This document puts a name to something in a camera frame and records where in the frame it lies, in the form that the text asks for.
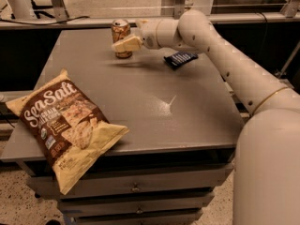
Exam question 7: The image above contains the grey metal railing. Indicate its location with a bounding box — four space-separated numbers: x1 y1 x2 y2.
1 0 300 29

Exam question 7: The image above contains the grey drawer cabinet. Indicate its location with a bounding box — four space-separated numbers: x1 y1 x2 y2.
2 29 243 225

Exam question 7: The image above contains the drawer metal knob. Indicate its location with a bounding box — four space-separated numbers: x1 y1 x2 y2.
136 206 143 215
131 182 141 193

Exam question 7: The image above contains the black cable hanging right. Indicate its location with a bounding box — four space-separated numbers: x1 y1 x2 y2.
256 12 270 61

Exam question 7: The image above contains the brown sea salt chip bag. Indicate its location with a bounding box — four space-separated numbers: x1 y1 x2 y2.
6 69 128 195

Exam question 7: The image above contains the white pipe post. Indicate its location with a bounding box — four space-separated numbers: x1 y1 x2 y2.
6 0 37 20

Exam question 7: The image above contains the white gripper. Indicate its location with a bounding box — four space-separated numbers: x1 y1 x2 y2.
112 19 161 53

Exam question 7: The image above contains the middle drawer metal knob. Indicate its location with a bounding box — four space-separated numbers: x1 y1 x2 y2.
136 206 143 215

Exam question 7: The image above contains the orange soda can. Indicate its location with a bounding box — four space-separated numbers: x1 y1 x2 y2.
111 19 132 59

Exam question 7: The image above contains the black cable on railing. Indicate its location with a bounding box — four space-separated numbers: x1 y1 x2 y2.
0 15 91 26

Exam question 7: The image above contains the top drawer metal knob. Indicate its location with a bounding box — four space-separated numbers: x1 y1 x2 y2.
131 182 141 193

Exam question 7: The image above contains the dark blue snack bar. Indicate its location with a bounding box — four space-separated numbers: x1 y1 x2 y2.
164 52 198 69

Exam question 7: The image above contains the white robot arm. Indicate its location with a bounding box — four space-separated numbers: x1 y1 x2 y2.
112 9 300 225

